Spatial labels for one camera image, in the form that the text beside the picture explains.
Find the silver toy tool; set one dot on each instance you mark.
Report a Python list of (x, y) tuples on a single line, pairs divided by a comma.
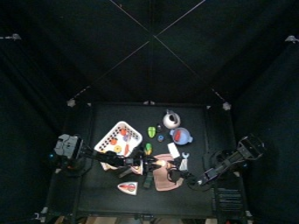
[(183, 165)]

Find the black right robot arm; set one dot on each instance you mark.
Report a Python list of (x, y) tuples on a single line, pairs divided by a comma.
[(227, 162)]

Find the black rectangular block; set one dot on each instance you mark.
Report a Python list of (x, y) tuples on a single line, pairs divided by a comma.
[(147, 181)]

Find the green yellow toy vegetable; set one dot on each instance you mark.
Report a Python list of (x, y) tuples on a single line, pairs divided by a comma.
[(151, 131)]

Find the small dark toy piece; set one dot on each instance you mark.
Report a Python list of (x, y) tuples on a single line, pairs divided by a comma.
[(159, 127)]

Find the yellow round toy food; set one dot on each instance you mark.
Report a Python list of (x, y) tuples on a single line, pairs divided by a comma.
[(118, 149)]

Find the red round toy food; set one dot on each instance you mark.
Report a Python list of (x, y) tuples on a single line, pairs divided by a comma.
[(123, 131)]

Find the white perforated plastic basket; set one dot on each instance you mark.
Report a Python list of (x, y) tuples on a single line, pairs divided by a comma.
[(107, 143)]

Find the white toy kettle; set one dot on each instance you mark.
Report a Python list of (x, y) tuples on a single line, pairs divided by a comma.
[(171, 120)]

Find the small blue toy piece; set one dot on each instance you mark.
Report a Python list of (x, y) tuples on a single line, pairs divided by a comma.
[(160, 138)]

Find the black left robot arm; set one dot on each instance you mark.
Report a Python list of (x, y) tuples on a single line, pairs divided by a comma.
[(98, 155)]

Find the orange round toy food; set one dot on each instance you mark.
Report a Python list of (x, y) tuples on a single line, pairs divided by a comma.
[(114, 141)]

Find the purple toy food piece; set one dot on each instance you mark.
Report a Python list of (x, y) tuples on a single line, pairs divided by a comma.
[(127, 137)]

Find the blue toy pot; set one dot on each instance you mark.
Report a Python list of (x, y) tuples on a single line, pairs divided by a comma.
[(183, 137)]

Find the white flat card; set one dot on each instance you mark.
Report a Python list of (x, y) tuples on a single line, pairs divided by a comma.
[(172, 150)]

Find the red toy food piece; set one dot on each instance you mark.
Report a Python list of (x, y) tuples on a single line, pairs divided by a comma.
[(178, 135)]

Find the white toy pizza slice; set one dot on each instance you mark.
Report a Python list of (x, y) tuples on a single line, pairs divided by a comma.
[(128, 187)]

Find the red toy chili pepper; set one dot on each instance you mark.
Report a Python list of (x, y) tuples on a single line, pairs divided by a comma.
[(126, 149)]

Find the grey toy knife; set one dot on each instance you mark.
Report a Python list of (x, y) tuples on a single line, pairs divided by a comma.
[(126, 173)]

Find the white toy eggshell half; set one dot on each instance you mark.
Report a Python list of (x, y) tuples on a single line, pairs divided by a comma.
[(160, 163)]

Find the green toy corn cob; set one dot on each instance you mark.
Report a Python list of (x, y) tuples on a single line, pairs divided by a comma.
[(148, 148)]

